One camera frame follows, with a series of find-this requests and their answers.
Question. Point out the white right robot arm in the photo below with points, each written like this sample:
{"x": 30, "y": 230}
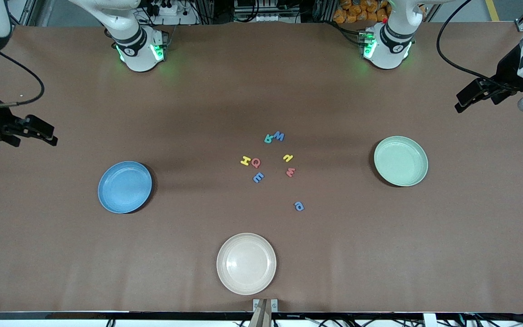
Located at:
{"x": 136, "y": 41}

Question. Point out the orange bag pile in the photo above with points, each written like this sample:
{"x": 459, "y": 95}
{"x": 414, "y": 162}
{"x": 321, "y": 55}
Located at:
{"x": 350, "y": 13}

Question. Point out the yellow letter H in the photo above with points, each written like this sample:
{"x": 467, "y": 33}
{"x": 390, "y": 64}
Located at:
{"x": 245, "y": 161}

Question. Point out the tan wooden strip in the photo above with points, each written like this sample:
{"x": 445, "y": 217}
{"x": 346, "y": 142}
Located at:
{"x": 261, "y": 318}

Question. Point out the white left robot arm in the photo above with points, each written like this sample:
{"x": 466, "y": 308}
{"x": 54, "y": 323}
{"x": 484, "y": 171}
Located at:
{"x": 391, "y": 45}

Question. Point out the brown table cover sheet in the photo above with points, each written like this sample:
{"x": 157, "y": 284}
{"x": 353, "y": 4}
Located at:
{"x": 61, "y": 272}

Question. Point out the black electronics rack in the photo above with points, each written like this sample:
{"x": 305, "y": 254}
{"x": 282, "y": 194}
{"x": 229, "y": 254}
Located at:
{"x": 266, "y": 11}

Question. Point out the blue letter W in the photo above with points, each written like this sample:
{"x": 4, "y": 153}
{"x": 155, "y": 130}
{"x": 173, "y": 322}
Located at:
{"x": 278, "y": 136}

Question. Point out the blue lowercase letter a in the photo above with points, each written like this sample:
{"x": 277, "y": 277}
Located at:
{"x": 302, "y": 207}

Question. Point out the metal edge bracket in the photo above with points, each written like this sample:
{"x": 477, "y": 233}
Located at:
{"x": 256, "y": 303}

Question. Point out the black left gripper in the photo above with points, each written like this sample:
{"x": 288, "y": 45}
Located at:
{"x": 508, "y": 68}

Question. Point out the red lowercase letter w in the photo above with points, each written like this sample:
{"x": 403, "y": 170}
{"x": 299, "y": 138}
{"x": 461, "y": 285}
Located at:
{"x": 290, "y": 172}

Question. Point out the light blue letter E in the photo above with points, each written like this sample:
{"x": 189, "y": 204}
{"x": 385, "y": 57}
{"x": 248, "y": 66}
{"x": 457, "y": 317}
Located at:
{"x": 258, "y": 177}

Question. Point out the white power strip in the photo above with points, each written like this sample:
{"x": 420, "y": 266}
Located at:
{"x": 168, "y": 8}

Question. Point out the yellow lowercase letter n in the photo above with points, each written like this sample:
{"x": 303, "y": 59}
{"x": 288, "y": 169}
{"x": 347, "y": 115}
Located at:
{"x": 289, "y": 156}

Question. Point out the blue plate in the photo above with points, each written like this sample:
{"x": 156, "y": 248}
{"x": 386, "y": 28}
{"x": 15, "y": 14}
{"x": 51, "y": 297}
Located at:
{"x": 109, "y": 188}

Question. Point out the beige plate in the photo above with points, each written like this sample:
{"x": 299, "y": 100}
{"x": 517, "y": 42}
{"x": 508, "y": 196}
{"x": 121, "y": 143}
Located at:
{"x": 246, "y": 263}

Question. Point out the red letter Q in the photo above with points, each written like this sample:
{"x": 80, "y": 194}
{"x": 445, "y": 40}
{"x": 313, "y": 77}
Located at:
{"x": 253, "y": 162}

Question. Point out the green plate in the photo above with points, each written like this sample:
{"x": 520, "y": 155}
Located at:
{"x": 407, "y": 150}

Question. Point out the teal letter R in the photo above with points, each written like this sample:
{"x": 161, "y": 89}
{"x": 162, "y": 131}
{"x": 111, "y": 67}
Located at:
{"x": 268, "y": 140}

